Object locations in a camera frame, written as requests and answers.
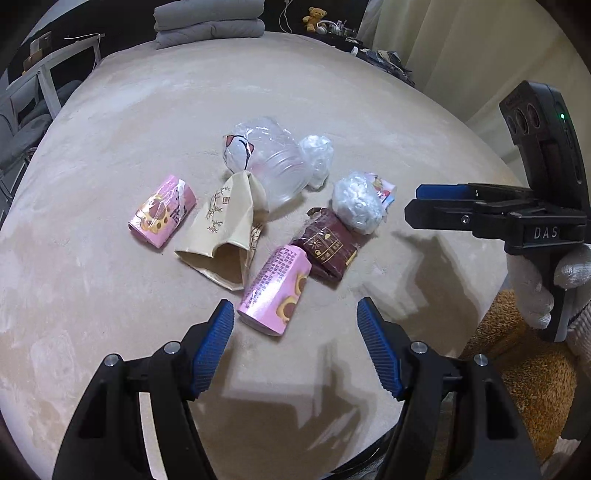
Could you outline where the pink text-printed snack wrapper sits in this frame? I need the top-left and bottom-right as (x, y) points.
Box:
(237, 246), (309, 336)

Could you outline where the pink cartoon snack wrapper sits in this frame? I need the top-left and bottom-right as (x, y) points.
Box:
(128, 174), (198, 250)

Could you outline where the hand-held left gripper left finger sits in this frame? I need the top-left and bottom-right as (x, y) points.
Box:
(52, 299), (236, 480)

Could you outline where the clear plastic bag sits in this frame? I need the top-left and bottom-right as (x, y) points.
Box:
(298, 134), (334, 190)

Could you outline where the white chair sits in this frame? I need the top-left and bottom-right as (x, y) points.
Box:
(7, 32), (102, 121)

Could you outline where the colourful small packet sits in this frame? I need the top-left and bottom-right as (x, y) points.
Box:
(365, 172), (398, 208)

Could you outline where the grey seat cushion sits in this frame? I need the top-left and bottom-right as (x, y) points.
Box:
(0, 80), (84, 178)

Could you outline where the folded grey quilt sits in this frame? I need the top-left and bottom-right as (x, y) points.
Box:
(154, 0), (264, 23)
(154, 18), (267, 50)

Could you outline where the crumpled plastic wrap ball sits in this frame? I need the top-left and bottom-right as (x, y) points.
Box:
(331, 172), (386, 236)

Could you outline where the patterned dark cloth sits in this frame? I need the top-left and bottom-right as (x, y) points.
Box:
(358, 46), (416, 87)

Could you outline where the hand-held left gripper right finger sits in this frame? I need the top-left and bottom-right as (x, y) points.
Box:
(356, 296), (543, 480)

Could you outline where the beige plush blanket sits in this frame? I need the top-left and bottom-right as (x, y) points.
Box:
(0, 30), (532, 480)

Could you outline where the maroon snack wrapper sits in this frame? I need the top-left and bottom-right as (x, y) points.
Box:
(291, 208), (361, 282)

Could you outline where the brown cardboard box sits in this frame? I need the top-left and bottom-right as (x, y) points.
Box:
(21, 31), (55, 73)

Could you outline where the person's right hand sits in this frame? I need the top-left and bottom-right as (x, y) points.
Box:
(507, 244), (591, 352)

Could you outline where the cream curtain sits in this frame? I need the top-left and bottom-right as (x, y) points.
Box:
(360, 0), (591, 178)

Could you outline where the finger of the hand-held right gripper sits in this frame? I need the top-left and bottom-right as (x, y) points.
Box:
(416, 183), (536, 208)
(404, 199), (525, 241)

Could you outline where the beige paper bag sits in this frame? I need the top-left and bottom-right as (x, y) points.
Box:
(174, 171), (270, 291)

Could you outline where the clear printed plastic cup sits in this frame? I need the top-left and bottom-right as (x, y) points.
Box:
(222, 116), (311, 210)

